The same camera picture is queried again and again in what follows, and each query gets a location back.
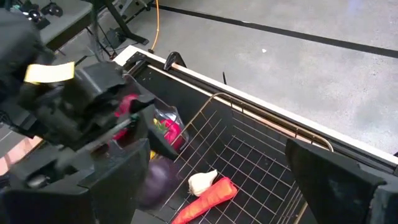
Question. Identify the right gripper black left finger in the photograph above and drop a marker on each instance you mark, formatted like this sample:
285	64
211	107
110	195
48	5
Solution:
93	202

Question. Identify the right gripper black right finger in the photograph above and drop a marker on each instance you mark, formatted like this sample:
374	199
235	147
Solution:
326	186

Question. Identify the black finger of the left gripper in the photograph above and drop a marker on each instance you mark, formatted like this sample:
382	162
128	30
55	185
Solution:
141	102
161	137

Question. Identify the red strawberry with green top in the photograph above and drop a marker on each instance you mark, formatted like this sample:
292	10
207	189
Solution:
172	133

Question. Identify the bright red round fruit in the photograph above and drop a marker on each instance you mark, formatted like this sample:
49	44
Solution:
126	104

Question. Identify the purple eggplant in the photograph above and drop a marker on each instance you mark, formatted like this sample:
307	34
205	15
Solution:
158	183

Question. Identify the white garlic bulb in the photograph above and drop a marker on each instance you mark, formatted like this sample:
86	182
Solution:
200	183

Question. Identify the orange carrot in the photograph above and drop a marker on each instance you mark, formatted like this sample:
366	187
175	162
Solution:
208	199

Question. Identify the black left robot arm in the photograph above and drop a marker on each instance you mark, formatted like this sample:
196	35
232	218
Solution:
15	46

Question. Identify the clear plastic basket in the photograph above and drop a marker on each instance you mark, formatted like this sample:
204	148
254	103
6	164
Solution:
169	113

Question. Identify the yellow tape label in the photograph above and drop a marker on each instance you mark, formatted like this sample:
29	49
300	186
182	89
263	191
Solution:
49	72

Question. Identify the black table clamp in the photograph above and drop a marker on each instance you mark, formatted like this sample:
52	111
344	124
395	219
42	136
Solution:
174	59

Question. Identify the black desk leg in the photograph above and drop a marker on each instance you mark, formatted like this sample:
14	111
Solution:
124	25

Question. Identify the grey side desk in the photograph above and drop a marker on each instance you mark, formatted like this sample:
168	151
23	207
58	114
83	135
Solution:
68	18

